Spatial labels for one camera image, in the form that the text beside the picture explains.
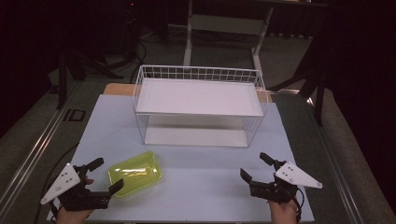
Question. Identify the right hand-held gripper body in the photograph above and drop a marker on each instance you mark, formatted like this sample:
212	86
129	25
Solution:
274	190

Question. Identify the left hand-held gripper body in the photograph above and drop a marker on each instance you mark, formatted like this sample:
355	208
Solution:
77	199

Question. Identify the yellow-green plastic tray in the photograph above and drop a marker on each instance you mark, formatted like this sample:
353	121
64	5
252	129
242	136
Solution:
137	172

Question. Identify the person's left hand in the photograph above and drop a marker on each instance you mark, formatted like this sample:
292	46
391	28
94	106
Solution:
71	217

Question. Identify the person's right hand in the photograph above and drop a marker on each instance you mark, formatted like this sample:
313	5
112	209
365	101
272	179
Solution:
283	213

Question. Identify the light blue table mat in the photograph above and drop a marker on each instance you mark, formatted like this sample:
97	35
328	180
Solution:
199	183

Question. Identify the black stand legs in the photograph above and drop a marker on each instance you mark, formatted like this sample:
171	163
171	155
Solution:
314	77
77	67

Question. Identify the aluminium rail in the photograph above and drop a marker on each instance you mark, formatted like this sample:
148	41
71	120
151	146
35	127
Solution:
34	149
339	168

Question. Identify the white metal stand frame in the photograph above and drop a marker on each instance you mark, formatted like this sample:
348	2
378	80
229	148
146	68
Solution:
224	24

